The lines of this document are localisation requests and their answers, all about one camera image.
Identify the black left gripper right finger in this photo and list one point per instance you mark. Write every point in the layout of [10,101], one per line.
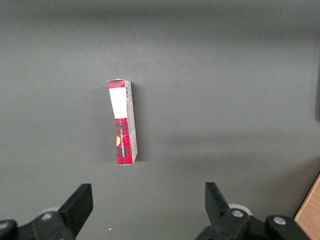
[216,203]

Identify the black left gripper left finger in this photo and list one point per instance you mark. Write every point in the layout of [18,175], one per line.
[75,207]

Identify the red plaid cardboard box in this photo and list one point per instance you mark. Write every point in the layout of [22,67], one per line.
[123,130]

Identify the light wooden board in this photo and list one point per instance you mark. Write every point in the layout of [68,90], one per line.
[310,215]

